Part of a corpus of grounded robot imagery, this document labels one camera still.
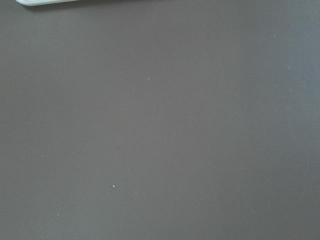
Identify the cream tray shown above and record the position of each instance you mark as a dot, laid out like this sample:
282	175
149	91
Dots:
31	3

